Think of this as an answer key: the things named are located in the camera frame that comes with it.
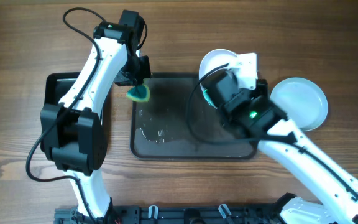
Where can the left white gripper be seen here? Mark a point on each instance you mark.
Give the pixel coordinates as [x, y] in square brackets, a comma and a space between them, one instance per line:
[143, 72]

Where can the green yellow sponge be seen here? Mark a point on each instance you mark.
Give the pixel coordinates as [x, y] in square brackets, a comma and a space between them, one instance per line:
[140, 93]

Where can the white plate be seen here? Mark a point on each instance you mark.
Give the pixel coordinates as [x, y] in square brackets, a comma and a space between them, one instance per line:
[212, 60]
[303, 101]

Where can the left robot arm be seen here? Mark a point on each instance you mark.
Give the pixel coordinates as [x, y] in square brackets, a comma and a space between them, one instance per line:
[80, 160]

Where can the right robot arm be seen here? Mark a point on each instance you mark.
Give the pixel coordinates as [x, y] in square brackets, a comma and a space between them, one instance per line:
[230, 84]

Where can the dark brown serving tray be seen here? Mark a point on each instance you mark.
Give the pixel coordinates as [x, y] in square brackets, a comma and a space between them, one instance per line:
[178, 125]

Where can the black rectangular water tray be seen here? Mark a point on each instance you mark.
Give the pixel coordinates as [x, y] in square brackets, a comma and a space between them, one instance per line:
[57, 85]

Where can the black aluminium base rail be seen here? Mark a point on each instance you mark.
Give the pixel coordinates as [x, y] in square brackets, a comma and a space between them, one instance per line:
[258, 214]

